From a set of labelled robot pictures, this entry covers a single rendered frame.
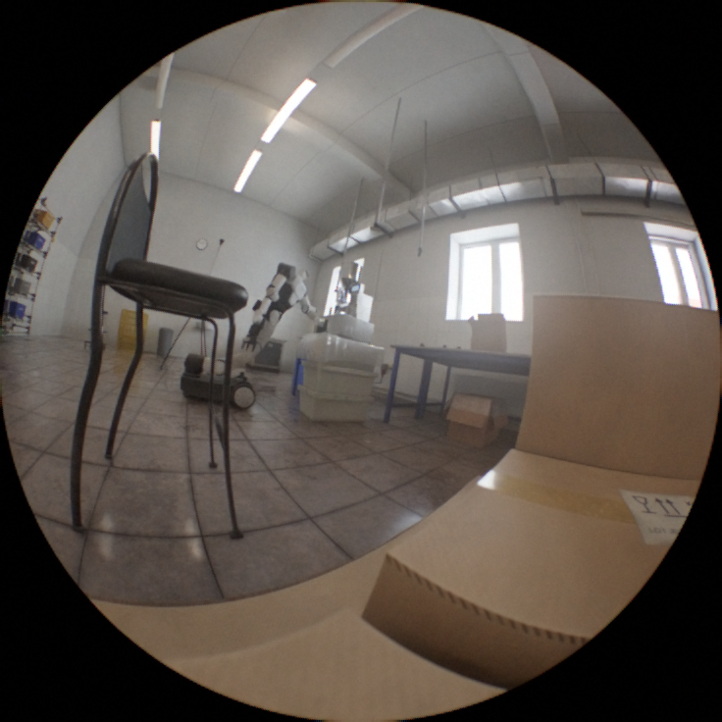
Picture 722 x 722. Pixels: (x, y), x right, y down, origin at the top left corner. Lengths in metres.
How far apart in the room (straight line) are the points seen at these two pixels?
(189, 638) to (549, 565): 0.36
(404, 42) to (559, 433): 4.09
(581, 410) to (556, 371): 0.07
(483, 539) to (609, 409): 0.29
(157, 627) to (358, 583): 0.31
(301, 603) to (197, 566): 0.30
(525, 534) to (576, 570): 0.05
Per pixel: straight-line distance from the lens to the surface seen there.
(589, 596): 0.15
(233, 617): 0.38
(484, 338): 1.96
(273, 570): 0.61
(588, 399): 0.39
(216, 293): 0.48
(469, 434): 1.99
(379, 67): 4.16
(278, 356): 5.55
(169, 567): 0.63
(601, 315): 0.42
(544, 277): 3.44
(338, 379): 1.84
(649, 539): 0.24
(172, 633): 0.38
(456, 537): 0.15
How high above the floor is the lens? 0.49
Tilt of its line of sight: 1 degrees up
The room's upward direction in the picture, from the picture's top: 9 degrees clockwise
